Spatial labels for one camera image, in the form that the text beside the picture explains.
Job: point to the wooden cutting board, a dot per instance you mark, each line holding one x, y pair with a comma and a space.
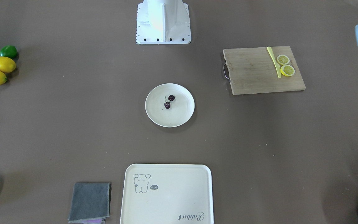
251, 71

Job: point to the green lime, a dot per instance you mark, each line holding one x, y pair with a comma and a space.
9, 51

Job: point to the dark red cherries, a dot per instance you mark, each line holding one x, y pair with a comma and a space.
168, 101

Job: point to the cream round plate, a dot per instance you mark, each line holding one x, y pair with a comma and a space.
181, 110

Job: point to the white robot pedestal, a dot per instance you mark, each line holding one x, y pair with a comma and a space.
163, 22

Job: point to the grey folded cloth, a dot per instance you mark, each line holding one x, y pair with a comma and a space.
90, 203

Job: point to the cream rabbit tray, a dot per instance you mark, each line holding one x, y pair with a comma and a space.
167, 194

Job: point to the yellow plastic knife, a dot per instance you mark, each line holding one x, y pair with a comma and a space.
274, 60

